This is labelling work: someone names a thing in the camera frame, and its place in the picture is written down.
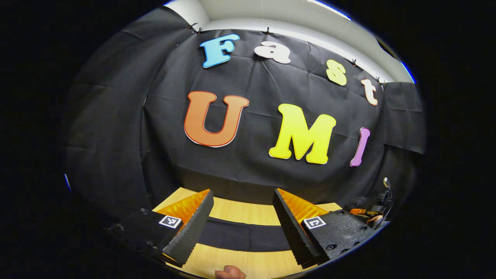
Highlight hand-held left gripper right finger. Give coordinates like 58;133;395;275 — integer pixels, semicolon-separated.
272;188;376;269

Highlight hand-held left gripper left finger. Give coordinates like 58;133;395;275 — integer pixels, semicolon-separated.
105;189;215;268

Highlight dark grey jeans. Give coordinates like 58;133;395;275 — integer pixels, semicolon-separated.
200;196;370;253

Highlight black backdrop cloth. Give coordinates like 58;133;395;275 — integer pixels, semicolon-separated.
60;6;427;229

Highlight row of black cloth clips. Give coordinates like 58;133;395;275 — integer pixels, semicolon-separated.
188;22;387;86

